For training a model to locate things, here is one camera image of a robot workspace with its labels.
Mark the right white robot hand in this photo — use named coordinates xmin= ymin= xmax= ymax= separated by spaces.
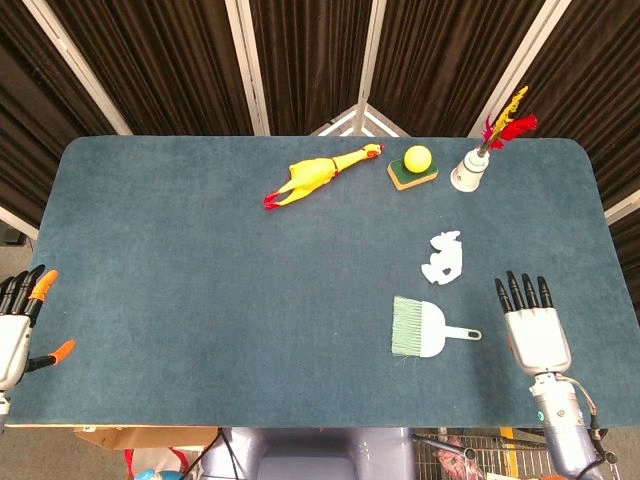
xmin=493 ymin=270 xmax=573 ymax=377

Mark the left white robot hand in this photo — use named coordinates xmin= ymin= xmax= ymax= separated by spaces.
xmin=0 ymin=264 xmax=78 ymax=394

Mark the white paper scrap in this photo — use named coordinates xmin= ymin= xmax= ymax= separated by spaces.
xmin=420 ymin=229 xmax=465 ymax=288

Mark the yellow ball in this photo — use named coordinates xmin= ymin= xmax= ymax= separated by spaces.
xmin=403 ymin=145 xmax=433 ymax=174

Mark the brown cardboard box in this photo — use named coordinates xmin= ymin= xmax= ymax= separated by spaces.
xmin=73 ymin=425 xmax=219 ymax=452

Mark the white ceramic vase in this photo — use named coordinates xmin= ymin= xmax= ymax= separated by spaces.
xmin=449 ymin=148 xmax=491 ymax=194

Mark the red and white bag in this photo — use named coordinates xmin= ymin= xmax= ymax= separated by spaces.
xmin=123 ymin=447 xmax=202 ymax=480

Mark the blue felt table cover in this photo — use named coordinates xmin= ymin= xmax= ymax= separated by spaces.
xmin=1 ymin=135 xmax=640 ymax=430

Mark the green and yellow sponge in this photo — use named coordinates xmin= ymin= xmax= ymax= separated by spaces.
xmin=386 ymin=158 xmax=440 ymax=192

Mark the colourful feather bunch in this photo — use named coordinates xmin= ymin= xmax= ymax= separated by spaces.
xmin=479 ymin=85 xmax=540 ymax=154

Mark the dark brown pleated curtain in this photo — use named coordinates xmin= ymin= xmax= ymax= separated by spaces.
xmin=47 ymin=0 xmax=255 ymax=137
xmin=369 ymin=0 xmax=550 ymax=138
xmin=507 ymin=0 xmax=640 ymax=311
xmin=248 ymin=0 xmax=375 ymax=137
xmin=0 ymin=0 xmax=121 ymax=229

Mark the lavender robot torso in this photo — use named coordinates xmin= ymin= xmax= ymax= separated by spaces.
xmin=201 ymin=427 xmax=417 ymax=480

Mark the yellow rubber chicken toy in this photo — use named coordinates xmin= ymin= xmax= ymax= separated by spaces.
xmin=263 ymin=143 xmax=387 ymax=212

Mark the right arm wrist cable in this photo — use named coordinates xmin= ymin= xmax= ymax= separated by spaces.
xmin=560 ymin=373 xmax=619 ymax=465

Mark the metal wire basket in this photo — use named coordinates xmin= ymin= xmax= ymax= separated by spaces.
xmin=411 ymin=427 xmax=556 ymax=480

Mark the black torso cable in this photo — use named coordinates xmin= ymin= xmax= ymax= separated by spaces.
xmin=214 ymin=427 xmax=247 ymax=480

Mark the white screen frame post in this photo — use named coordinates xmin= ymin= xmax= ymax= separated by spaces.
xmin=309 ymin=0 xmax=412 ymax=138
xmin=466 ymin=0 xmax=572 ymax=139
xmin=224 ymin=0 xmax=272 ymax=137
xmin=21 ymin=0 xmax=134 ymax=137

